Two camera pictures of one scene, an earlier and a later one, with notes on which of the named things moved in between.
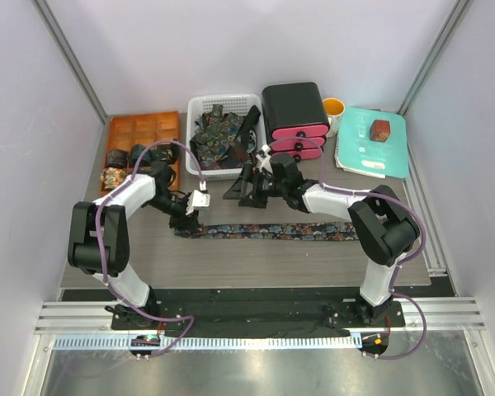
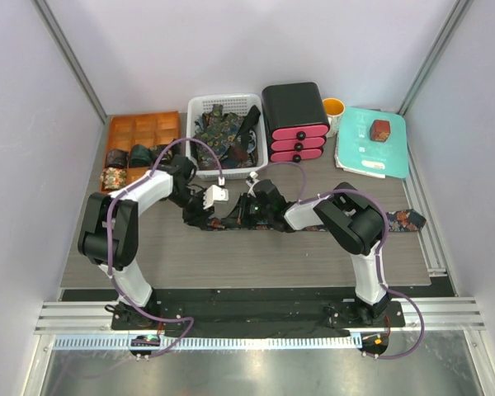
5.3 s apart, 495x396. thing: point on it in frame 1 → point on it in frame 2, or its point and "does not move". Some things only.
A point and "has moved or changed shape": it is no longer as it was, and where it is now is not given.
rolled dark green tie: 136,152 does not move
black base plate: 257,313 does not move
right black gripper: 238,190 → 239,213
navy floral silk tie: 295,232 has moved or changed shape
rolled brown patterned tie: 116,159 does not move
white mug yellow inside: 334,108 does not move
